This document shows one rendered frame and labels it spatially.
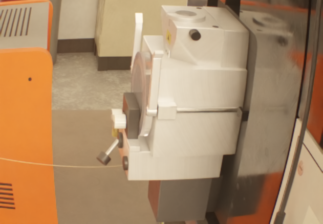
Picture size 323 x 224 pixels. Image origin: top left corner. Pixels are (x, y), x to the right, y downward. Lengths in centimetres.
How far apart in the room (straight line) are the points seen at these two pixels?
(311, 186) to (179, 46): 24
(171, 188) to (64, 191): 72
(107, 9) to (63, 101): 65
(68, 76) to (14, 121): 283
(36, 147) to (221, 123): 49
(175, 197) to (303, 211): 27
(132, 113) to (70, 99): 291
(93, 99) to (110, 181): 214
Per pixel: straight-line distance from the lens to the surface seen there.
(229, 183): 70
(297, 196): 49
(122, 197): 140
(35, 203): 115
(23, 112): 105
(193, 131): 66
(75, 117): 175
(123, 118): 67
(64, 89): 370
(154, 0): 385
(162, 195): 71
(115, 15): 384
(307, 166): 47
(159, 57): 60
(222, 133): 66
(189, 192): 71
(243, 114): 64
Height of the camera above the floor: 148
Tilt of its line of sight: 24 degrees down
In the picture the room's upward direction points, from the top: 6 degrees clockwise
